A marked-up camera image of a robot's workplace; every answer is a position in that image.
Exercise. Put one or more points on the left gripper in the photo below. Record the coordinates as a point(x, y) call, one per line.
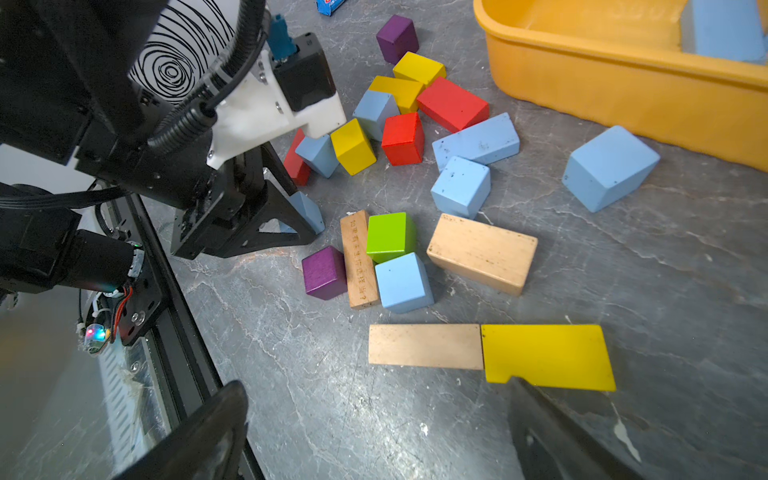
point(244, 209)

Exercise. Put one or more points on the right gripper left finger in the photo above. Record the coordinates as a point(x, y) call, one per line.
point(206, 445)

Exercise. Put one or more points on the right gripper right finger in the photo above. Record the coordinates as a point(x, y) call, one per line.
point(550, 445)

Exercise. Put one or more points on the long blue block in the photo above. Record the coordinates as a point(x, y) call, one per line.
point(729, 30)
point(484, 143)

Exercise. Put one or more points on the blue cube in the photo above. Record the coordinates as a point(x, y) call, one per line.
point(403, 284)
point(308, 209)
point(462, 188)
point(608, 167)
point(319, 154)

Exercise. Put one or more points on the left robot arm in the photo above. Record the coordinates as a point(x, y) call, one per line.
point(66, 93)

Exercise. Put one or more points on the red block left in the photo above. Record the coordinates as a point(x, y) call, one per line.
point(294, 164)

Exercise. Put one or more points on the long yellow block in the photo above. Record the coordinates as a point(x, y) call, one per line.
point(553, 356)

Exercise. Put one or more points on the yellow cube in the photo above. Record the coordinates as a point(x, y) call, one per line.
point(352, 148)

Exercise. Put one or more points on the purple cube bottom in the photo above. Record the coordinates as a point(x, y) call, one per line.
point(324, 273)

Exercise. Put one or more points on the purple cube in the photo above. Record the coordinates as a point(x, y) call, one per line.
point(324, 273)
point(396, 38)

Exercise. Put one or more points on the thin wood plank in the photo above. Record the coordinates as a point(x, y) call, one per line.
point(362, 287)

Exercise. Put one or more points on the long natural wood plank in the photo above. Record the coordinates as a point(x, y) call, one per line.
point(446, 346)

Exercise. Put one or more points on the small blue block upper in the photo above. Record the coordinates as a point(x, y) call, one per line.
point(372, 112)

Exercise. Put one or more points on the red cube centre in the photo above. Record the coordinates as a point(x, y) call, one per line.
point(403, 139)

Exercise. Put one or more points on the blue cube beside green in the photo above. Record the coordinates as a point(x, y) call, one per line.
point(403, 284)

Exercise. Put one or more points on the yellow bar block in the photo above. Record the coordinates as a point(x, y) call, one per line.
point(404, 91)

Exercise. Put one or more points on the natural wood block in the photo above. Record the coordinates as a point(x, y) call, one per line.
point(489, 255)

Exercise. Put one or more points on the blue candy bag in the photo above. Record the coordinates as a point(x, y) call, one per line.
point(328, 7)

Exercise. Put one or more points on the yellow block top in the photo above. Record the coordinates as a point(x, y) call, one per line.
point(415, 67)

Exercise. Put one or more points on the purple cube top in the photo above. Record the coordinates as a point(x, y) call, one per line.
point(396, 38)

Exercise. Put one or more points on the long red block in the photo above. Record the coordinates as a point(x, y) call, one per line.
point(451, 106)

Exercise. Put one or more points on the yellow plastic tub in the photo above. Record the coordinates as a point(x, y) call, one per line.
point(621, 63)

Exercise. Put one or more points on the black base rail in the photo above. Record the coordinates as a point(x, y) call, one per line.
point(158, 313)

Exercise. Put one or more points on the white slotted cable duct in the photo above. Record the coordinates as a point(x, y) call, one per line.
point(136, 416)

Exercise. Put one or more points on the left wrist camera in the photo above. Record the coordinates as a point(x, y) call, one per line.
point(289, 87)

